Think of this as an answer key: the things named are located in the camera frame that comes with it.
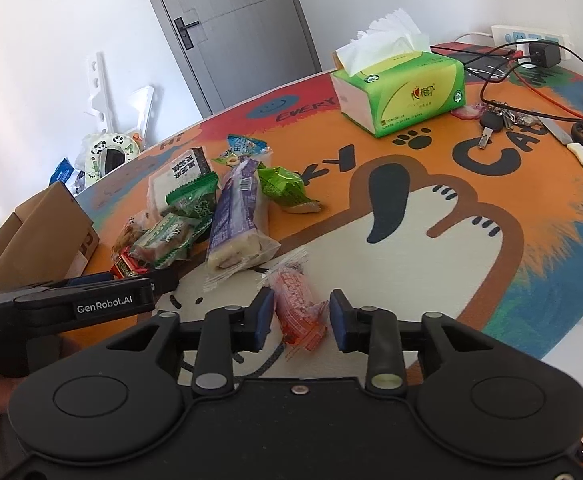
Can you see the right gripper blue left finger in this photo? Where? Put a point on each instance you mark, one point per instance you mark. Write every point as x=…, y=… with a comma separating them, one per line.
x=250, y=326

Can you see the colourful cartoon table mat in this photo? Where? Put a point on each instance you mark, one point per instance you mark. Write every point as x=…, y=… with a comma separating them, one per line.
x=421, y=220

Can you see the bright green snack packet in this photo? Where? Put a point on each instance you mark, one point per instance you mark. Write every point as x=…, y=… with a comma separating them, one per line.
x=287, y=190

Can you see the green white cake packet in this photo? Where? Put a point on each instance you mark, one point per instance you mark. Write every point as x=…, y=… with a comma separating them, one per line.
x=169, y=240

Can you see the car key bunch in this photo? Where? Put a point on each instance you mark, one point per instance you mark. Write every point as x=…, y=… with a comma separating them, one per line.
x=497, y=117

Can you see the grey door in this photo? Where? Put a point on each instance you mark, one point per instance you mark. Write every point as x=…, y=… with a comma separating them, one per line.
x=243, y=48

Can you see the red snack packet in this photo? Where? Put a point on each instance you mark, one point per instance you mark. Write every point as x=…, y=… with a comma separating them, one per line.
x=126, y=266

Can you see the black tablet device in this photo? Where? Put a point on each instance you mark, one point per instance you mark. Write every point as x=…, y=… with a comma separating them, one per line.
x=481, y=62

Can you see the black door handle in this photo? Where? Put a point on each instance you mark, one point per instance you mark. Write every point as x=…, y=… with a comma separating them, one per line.
x=183, y=29

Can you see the white power strip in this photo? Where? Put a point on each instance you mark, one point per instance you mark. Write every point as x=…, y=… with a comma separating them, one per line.
x=519, y=37

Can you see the purple long bread packet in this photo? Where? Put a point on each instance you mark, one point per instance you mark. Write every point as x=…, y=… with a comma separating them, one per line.
x=239, y=233

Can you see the blue plastic bag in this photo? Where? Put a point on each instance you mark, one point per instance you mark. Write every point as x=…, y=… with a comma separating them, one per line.
x=64, y=173

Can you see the black power adapter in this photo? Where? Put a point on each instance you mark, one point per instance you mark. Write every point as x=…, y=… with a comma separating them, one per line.
x=545, y=54

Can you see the brown nut snack packet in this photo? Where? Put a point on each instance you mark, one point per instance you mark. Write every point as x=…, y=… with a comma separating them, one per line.
x=133, y=228

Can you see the white foam board short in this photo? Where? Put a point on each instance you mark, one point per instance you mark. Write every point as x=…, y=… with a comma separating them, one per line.
x=142, y=100

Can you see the white black label snack packet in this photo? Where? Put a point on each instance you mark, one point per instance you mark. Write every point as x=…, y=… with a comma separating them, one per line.
x=187, y=167

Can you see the green tissue box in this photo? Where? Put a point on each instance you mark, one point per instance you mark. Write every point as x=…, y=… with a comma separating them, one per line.
x=387, y=78

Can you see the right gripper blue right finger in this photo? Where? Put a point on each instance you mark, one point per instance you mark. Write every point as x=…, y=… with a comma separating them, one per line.
x=351, y=326

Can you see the pink keychain charm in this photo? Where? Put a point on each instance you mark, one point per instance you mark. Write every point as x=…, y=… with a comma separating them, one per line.
x=470, y=112

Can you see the brown cardboard box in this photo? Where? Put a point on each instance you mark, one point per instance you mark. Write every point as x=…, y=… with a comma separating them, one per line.
x=47, y=238

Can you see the pink transparent snack packet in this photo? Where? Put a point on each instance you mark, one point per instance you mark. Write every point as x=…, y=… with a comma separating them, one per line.
x=301, y=316

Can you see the blue plum candy packet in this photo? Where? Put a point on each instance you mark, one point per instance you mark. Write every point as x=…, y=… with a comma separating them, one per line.
x=242, y=147

